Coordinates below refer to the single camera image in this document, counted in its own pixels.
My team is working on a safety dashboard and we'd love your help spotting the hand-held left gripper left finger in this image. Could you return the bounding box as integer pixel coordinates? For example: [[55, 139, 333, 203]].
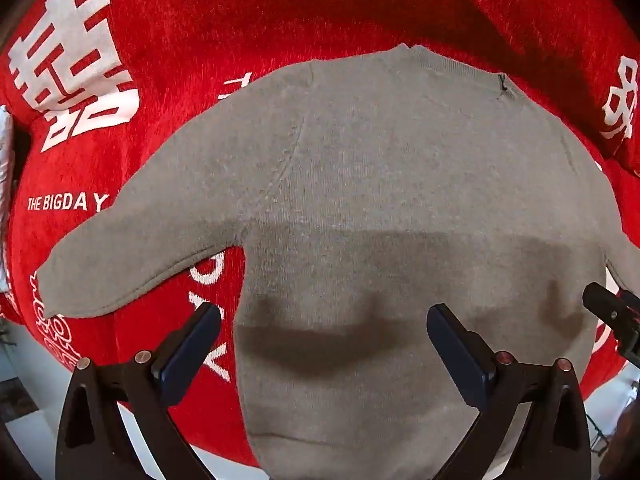
[[55, 302, 223, 480]]

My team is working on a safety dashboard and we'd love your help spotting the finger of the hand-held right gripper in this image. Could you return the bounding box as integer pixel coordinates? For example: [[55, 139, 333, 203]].
[[582, 282, 640, 367]]

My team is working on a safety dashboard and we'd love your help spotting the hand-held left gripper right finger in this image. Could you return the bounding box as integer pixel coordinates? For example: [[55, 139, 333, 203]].
[[426, 303, 594, 480]]

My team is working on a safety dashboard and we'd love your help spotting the grey knit sweater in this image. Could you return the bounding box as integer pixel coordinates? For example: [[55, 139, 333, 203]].
[[39, 44, 640, 480]]

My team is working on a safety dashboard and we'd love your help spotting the red printed blanket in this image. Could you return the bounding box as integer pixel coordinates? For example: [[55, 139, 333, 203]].
[[0, 0, 640, 466]]

